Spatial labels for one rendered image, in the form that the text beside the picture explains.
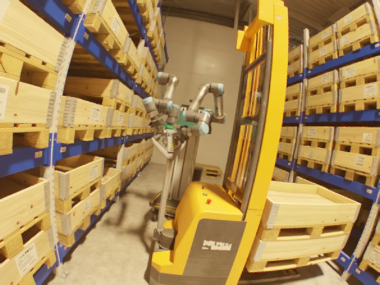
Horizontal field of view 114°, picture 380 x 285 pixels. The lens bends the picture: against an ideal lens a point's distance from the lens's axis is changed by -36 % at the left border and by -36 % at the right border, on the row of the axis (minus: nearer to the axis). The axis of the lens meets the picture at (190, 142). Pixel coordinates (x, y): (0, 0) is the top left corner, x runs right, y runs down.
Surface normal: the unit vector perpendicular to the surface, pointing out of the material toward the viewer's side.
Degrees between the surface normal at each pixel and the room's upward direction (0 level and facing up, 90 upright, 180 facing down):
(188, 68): 90
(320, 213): 90
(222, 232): 90
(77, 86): 90
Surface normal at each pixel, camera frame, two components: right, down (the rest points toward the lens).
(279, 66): 0.06, 0.07
